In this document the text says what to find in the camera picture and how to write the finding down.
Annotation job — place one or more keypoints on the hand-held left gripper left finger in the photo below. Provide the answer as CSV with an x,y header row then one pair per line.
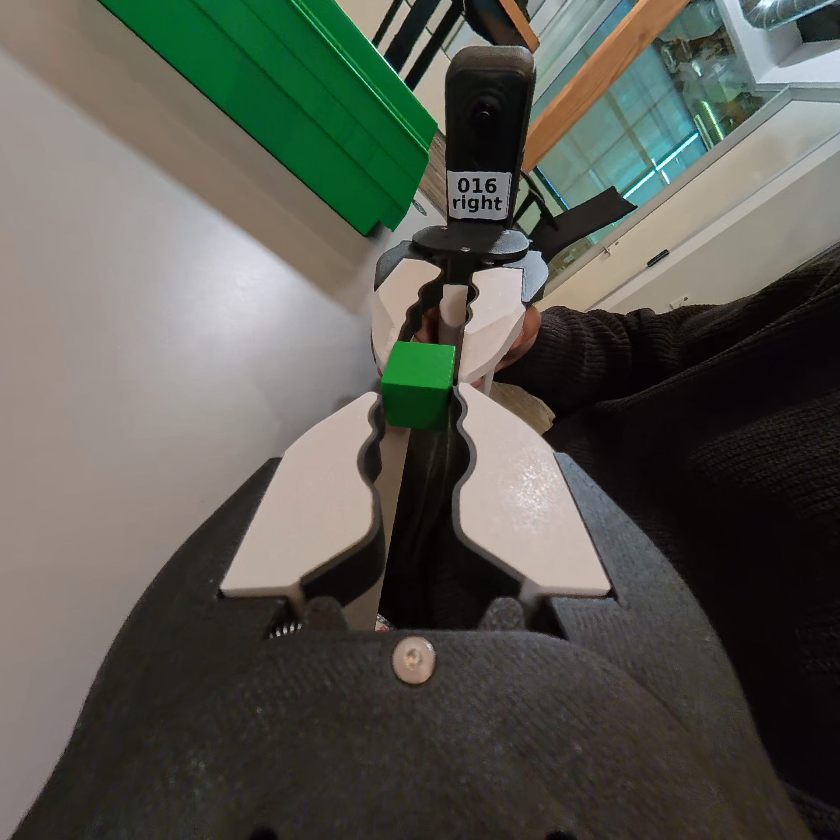
x,y
308,518

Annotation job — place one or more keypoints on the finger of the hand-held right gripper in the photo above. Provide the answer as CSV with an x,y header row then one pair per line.
x,y
502,308
394,302

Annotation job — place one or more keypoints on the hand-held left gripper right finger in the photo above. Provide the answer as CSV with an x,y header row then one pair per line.
x,y
531,512

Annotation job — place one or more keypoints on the small green cube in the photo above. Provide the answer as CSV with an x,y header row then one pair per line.
x,y
417,387

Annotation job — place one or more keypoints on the green plastic bin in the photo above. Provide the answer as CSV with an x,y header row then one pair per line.
x,y
262,85

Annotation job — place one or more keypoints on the person's right forearm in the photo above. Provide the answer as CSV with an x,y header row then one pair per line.
x,y
623,354

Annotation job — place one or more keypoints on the person's right hand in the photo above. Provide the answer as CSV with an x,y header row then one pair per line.
x,y
528,334

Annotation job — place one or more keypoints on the wooden beam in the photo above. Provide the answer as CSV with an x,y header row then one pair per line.
x,y
590,79

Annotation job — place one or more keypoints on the black office chair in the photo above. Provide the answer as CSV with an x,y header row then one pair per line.
x,y
584,216

